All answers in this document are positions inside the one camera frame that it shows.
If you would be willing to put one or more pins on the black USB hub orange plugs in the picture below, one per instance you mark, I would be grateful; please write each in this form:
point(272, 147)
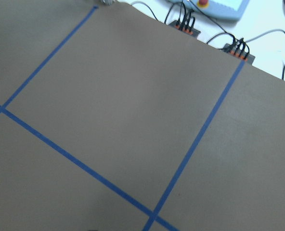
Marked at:
point(185, 29)

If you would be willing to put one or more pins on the grey teach pendant tablet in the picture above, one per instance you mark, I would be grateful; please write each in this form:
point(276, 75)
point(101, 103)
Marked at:
point(229, 10)

